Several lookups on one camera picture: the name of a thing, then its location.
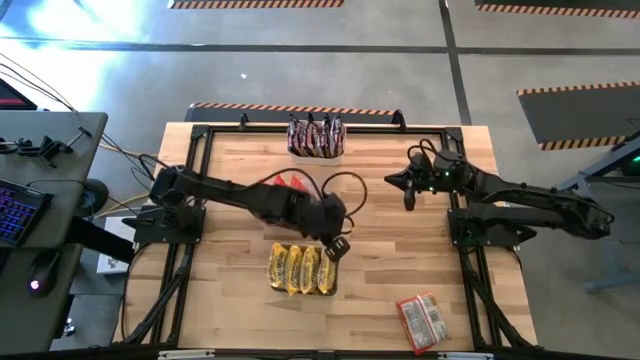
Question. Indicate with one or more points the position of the black table clamp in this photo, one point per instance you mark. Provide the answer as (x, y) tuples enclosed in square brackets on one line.
[(398, 118), (243, 120)]

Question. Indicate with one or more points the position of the white plastic bin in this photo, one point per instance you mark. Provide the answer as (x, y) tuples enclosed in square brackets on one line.
[(315, 161)]

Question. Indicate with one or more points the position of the pale grey plastic bin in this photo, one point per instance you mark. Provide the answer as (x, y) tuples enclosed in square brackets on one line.
[(272, 287)]

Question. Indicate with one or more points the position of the dark grey desk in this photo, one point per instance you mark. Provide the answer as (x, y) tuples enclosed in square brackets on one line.
[(50, 320)]

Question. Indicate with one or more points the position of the blue grey desk frame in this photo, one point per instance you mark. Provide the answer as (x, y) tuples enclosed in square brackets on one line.
[(600, 260)]

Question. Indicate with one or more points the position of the white box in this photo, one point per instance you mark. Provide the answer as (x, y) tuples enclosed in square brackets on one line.
[(112, 262)]

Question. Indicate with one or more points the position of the black round stool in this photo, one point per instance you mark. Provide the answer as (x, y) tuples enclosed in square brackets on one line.
[(95, 197)]

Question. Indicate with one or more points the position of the black clamp device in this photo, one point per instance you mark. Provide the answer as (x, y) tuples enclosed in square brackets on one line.
[(47, 149)]

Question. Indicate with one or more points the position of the black device green light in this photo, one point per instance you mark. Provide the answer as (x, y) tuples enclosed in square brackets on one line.
[(634, 162)]

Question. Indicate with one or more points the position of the black metal table frame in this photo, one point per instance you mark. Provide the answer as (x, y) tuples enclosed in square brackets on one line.
[(450, 145)]

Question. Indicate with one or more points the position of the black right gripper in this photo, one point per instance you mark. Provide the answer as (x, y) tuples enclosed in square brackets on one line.
[(432, 172)]

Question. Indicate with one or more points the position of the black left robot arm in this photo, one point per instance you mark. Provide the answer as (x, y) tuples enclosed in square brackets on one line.
[(225, 192)]

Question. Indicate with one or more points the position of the black backlit keyboard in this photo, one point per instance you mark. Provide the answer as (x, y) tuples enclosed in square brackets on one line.
[(20, 215)]

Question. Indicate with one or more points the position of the hazard striped black floor mat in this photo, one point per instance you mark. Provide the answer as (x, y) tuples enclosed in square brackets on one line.
[(250, 4), (550, 10), (575, 115), (225, 112)]

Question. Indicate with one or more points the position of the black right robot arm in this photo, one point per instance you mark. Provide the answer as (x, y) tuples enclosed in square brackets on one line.
[(530, 200)]

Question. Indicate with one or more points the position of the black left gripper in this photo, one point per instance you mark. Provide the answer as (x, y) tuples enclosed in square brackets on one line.
[(325, 217)]

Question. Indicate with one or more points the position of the black computer mouse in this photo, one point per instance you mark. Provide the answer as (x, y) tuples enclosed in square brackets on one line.
[(44, 272)]

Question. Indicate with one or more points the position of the black monitor red glow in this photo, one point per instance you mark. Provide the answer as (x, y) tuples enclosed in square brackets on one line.
[(12, 100)]

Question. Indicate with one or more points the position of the black flat bar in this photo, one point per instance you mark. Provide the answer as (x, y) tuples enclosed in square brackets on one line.
[(100, 240)]

